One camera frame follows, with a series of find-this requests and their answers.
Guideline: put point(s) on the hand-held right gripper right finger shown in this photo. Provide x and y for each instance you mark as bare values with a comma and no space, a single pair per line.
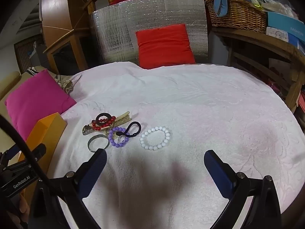
218,174

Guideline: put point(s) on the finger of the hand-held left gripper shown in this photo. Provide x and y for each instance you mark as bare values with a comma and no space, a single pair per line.
38,151
10,152

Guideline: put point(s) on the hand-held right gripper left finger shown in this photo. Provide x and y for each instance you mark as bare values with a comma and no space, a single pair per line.
94,171

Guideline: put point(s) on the orange box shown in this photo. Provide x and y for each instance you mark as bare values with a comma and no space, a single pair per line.
47,133

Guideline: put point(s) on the beige hair comb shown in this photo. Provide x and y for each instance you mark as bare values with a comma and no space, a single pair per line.
124,118

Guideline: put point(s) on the person's left hand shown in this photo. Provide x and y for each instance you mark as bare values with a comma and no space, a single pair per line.
22,207

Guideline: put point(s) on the silver bangle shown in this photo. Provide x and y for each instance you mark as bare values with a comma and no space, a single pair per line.
97,136

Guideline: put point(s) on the pink pillow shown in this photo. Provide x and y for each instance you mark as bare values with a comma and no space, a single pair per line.
35,95

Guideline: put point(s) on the beige sofa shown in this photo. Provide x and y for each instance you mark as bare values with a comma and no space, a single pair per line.
7,85

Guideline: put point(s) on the patterned cloth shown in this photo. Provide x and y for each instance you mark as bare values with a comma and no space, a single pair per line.
66,85

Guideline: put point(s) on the brown woven panel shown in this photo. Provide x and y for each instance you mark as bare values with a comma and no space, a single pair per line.
23,52

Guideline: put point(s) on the red pillow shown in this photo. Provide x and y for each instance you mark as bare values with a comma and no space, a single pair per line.
164,45

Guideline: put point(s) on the wooden side table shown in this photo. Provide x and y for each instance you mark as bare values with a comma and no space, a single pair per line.
262,40

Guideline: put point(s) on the brown wooden cabinet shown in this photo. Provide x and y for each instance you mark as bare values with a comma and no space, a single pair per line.
57,9

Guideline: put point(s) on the silver foil mat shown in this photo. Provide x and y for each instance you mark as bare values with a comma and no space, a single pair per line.
112,28

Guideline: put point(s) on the wicker basket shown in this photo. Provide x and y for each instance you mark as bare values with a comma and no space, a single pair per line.
238,16

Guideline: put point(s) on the blue cardboard box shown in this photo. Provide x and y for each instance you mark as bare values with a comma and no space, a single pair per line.
281,20

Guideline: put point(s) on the clear plastic bag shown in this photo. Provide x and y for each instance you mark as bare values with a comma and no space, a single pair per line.
276,1

